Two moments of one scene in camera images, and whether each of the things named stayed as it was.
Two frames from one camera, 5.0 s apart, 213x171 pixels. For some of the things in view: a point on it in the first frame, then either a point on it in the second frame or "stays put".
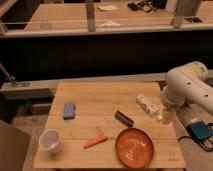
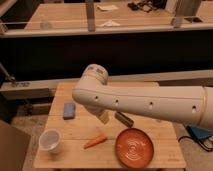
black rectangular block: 124,119 stays put
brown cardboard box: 13,147 stays put
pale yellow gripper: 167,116 -> 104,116
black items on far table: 147,6 stays put
